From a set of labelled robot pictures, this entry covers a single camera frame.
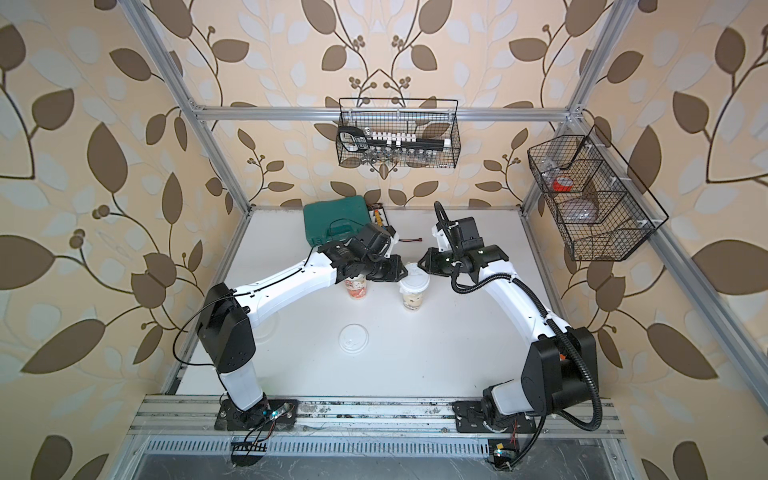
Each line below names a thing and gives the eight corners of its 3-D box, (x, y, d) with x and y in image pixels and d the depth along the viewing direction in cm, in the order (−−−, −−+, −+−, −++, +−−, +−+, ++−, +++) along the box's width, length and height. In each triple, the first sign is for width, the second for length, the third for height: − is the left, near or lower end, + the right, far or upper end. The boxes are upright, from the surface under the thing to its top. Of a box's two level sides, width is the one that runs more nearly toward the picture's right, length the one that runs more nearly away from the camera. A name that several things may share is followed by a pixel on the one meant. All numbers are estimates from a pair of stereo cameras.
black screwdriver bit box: (372, 229, 117) (372, 225, 115) (367, 207, 125) (367, 203, 123) (388, 226, 118) (388, 222, 116) (382, 205, 126) (382, 201, 124)
